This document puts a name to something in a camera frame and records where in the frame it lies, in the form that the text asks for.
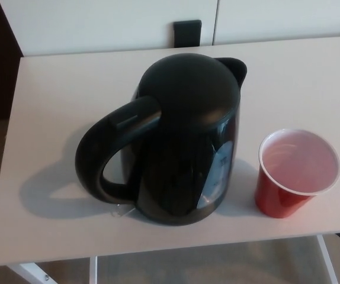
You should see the black electric kettle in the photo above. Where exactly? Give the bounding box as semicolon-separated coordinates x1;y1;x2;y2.
74;53;248;228

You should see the red plastic cup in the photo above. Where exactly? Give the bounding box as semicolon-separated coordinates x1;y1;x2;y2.
254;128;340;219

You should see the black rectangular cabinet plate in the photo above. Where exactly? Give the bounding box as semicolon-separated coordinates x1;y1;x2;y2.
172;19;203;47

